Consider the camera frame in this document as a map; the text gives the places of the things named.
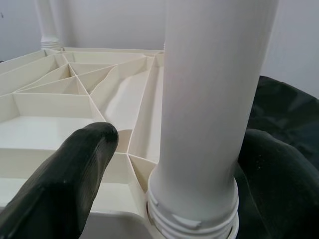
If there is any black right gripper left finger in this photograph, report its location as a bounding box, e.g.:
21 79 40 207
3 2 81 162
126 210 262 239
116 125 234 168
0 121 119 239

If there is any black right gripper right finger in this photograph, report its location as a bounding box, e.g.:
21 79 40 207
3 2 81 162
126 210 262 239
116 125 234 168
235 128 319 239

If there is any white plastic table top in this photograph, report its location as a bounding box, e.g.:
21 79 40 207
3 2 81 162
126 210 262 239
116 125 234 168
0 47 240 239

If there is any black tablecloth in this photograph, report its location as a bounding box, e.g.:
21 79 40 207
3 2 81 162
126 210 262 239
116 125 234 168
239 74 319 239

